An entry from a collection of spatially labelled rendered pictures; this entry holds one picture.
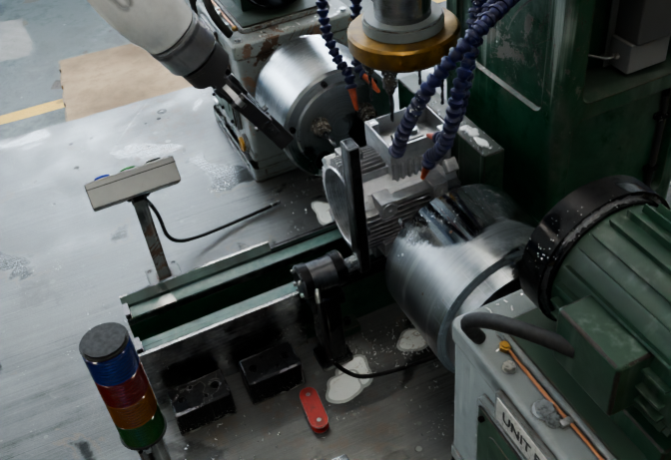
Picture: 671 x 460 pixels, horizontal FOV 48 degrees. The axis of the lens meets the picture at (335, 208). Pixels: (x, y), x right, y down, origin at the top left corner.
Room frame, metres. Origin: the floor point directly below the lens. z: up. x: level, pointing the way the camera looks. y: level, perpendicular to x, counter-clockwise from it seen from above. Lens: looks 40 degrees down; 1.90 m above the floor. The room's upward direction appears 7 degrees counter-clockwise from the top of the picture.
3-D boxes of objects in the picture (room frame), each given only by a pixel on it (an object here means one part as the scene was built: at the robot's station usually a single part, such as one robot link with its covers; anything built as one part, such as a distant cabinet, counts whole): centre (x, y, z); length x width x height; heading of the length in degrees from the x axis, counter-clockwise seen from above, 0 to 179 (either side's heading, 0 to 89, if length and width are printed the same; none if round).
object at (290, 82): (1.43, 0.02, 1.04); 0.37 x 0.25 x 0.25; 20
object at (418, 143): (1.11, -0.14, 1.11); 0.12 x 0.11 x 0.07; 110
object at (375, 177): (1.10, -0.11, 1.02); 0.20 x 0.19 x 0.19; 110
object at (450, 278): (0.78, -0.22, 1.04); 0.41 x 0.25 x 0.25; 20
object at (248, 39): (1.65, 0.10, 0.99); 0.35 x 0.31 x 0.37; 20
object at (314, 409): (0.78, 0.08, 0.81); 0.09 x 0.03 x 0.02; 16
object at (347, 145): (0.92, -0.03, 1.12); 0.04 x 0.03 x 0.26; 110
